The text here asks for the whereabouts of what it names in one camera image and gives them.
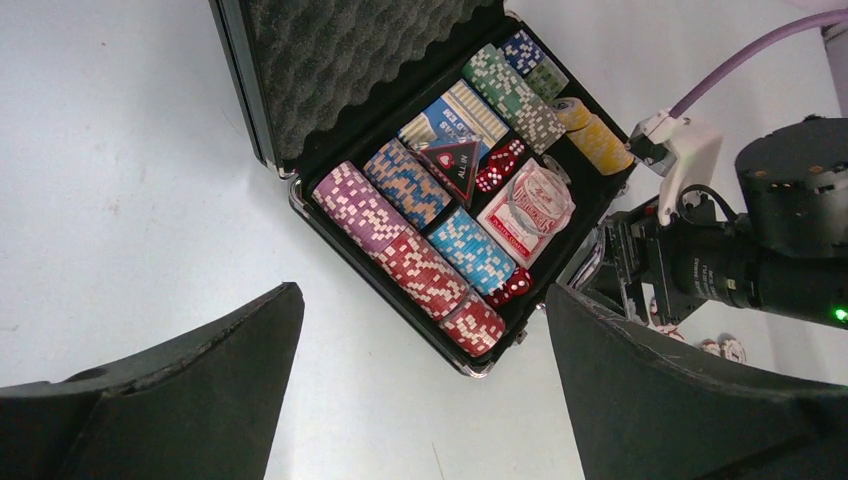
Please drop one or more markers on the red playing card deck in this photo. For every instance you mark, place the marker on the red playing card deck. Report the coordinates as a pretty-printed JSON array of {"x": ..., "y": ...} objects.
[{"x": 524, "y": 247}]

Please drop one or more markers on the red white chip row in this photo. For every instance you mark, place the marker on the red white chip row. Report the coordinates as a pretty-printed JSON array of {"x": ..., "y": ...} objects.
[{"x": 387, "y": 238}]

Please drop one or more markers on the light blue chip stack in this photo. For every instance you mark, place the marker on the light blue chip stack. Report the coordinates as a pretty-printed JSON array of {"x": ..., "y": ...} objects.
[{"x": 472, "y": 252}]

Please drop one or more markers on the red dice in case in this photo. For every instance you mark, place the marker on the red dice in case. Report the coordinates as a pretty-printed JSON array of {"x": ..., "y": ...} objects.
[{"x": 500, "y": 165}]

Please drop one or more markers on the white red chip stack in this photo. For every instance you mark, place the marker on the white red chip stack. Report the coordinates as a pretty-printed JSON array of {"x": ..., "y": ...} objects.
[{"x": 726, "y": 346}]

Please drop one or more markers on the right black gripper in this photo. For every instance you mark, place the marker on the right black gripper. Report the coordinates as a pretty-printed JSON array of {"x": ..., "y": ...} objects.
[{"x": 650, "y": 272}]

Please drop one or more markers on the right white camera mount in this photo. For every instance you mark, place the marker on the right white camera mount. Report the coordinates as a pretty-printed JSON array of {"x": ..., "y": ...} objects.
[{"x": 684, "y": 151}]

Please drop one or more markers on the grey white chip stack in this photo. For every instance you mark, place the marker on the grey white chip stack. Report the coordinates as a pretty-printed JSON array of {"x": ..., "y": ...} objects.
[{"x": 538, "y": 125}]

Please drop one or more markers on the yellow poker chip stack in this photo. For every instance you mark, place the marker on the yellow poker chip stack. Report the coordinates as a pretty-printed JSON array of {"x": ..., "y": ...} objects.
[{"x": 596, "y": 141}]

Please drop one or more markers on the blue white chip stack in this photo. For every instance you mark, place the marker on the blue white chip stack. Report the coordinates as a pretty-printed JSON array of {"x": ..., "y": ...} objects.
[{"x": 522, "y": 53}]

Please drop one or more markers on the black poker set case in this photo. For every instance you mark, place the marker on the black poker set case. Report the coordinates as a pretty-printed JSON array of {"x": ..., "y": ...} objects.
[{"x": 323, "y": 82}]

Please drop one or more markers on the clear round dealer button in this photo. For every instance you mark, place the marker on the clear round dealer button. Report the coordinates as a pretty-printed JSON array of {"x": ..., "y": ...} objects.
[{"x": 540, "y": 200}]

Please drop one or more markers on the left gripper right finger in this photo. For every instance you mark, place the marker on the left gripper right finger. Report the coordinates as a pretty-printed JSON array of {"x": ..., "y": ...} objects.
[{"x": 646, "y": 406}]

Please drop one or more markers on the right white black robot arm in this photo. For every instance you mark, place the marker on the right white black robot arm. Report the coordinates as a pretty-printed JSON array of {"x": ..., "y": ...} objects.
[{"x": 785, "y": 254}]

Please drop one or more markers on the black all-in triangle marker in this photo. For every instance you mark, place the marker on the black all-in triangle marker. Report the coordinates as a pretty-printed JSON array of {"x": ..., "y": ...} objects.
[{"x": 454, "y": 163}]

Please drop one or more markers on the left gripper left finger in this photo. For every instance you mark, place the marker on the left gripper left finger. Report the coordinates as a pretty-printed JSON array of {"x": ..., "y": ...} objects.
[{"x": 203, "y": 405}]

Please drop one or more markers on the blue patterned card deck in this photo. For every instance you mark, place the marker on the blue patterned card deck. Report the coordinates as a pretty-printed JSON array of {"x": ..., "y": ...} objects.
[{"x": 458, "y": 112}]

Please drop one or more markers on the red die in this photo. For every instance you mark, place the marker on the red die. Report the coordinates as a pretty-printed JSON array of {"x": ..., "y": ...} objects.
[{"x": 518, "y": 284}]

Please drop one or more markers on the green poker chip stack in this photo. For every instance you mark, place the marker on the green poker chip stack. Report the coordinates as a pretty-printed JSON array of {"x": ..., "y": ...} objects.
[{"x": 501, "y": 86}]

